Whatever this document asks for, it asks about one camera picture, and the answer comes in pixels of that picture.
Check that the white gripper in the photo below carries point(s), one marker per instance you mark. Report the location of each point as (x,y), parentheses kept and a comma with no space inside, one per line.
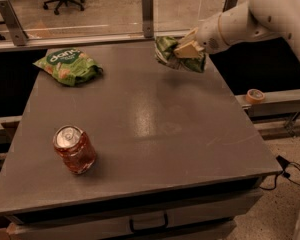
(209,34)

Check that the green jalapeno chip bag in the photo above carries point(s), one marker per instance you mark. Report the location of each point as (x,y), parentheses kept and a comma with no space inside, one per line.
(164,46)

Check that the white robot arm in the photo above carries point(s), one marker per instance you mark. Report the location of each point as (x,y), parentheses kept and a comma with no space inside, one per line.
(252,21)

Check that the green rice chip bag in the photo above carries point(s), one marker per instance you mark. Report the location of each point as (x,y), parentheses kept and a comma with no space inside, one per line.
(70,66)

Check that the roll of brown tape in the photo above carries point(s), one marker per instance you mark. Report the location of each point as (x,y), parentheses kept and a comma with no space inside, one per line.
(254,96)

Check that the red soda can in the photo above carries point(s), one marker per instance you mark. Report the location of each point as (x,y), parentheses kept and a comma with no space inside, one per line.
(73,145)

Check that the grey cabinet drawer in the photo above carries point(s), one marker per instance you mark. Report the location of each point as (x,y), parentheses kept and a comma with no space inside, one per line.
(210,220)

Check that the middle metal bracket post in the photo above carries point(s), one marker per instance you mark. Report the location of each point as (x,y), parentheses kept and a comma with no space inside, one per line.
(147,18)

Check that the left metal bracket post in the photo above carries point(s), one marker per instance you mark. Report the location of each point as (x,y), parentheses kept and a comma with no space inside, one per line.
(18,35)

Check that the black drawer handle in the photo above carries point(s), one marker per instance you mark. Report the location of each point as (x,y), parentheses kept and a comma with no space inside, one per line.
(148,223)

